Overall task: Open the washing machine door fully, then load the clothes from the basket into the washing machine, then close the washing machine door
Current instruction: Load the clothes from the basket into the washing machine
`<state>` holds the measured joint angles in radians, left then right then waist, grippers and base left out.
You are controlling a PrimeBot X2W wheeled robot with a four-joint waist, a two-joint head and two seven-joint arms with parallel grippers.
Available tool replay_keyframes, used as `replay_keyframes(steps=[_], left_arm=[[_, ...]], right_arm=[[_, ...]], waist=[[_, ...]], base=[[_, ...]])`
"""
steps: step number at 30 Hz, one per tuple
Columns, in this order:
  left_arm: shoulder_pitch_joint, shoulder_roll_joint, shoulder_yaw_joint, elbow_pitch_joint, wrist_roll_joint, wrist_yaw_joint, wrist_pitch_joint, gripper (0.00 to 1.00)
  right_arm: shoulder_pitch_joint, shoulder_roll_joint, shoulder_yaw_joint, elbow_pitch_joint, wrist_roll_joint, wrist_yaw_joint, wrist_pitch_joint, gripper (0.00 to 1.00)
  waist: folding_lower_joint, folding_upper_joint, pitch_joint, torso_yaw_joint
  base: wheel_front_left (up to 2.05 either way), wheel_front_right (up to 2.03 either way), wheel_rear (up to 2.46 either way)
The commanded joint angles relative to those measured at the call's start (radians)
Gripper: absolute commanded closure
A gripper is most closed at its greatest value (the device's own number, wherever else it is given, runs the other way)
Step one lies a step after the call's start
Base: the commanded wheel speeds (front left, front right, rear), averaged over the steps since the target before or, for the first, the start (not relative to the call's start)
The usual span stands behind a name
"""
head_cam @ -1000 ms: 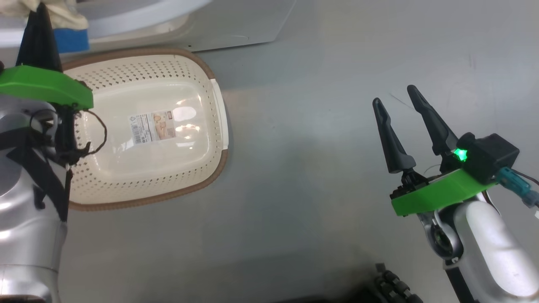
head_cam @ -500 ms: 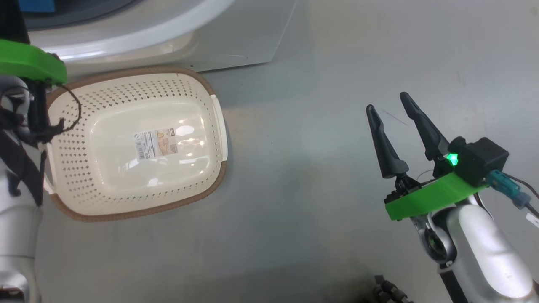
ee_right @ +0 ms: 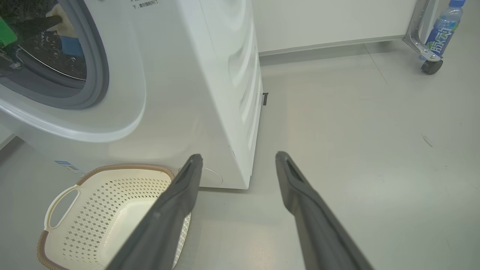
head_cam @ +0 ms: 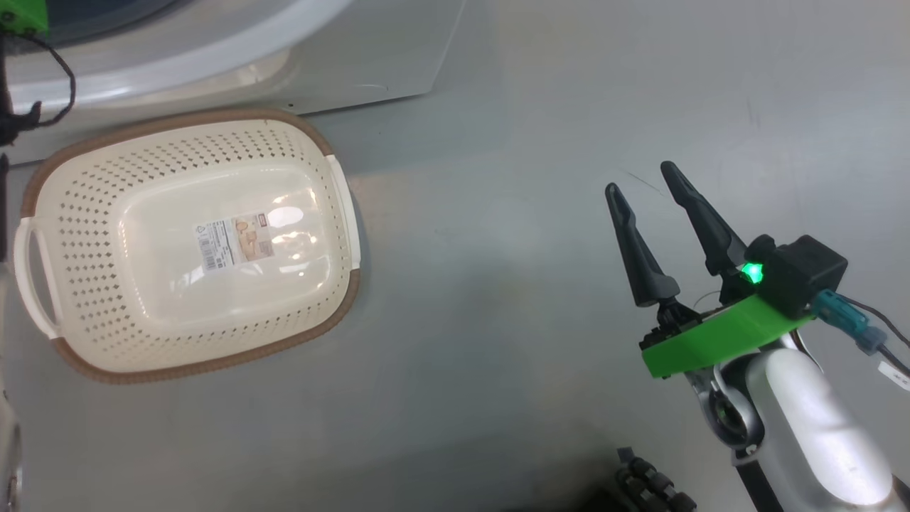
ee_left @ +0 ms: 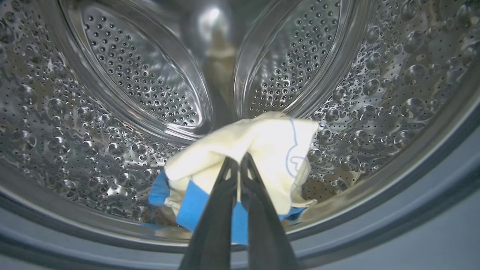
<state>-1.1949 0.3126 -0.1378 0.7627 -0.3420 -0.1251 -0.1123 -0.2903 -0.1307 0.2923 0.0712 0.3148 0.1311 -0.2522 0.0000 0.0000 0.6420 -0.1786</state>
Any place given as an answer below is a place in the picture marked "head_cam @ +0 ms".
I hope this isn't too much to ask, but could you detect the thin black left gripper cable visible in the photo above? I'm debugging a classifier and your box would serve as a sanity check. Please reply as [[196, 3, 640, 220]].
[[0, 32, 77, 146]]

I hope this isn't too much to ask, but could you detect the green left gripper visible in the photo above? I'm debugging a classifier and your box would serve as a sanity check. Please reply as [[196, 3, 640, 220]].
[[0, 0, 49, 36]]

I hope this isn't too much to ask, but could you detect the white front-load washing machine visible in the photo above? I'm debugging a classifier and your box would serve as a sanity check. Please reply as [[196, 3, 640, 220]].
[[0, 0, 466, 168]]

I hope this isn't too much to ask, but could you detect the paper basket label sticker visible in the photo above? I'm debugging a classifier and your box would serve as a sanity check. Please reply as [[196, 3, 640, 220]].
[[194, 212, 277, 273]]

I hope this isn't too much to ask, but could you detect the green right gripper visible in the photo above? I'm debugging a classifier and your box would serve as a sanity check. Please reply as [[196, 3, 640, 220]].
[[605, 161, 813, 379]]

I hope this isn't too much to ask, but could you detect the cream laundry basket brown rim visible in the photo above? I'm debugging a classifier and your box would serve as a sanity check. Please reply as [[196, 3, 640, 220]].
[[14, 108, 362, 385]]

